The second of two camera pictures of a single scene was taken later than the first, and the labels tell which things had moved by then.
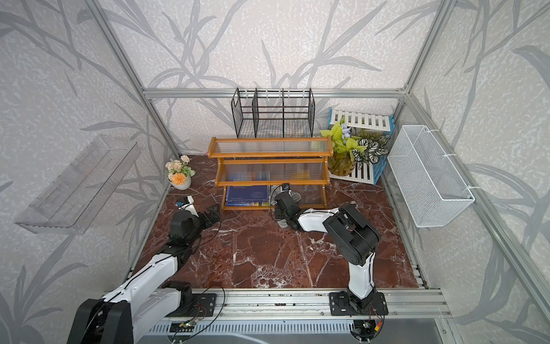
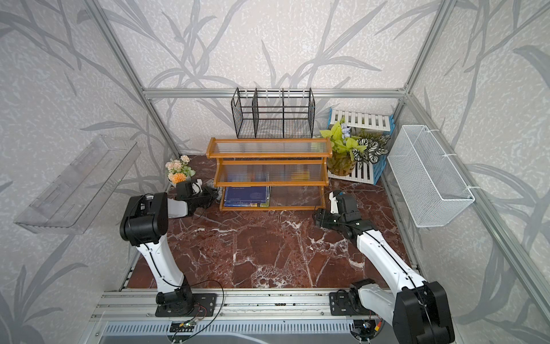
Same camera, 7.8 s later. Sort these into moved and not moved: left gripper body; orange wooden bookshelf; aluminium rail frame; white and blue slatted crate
Moved: left gripper body
Not moved: white and blue slatted crate; orange wooden bookshelf; aluminium rail frame
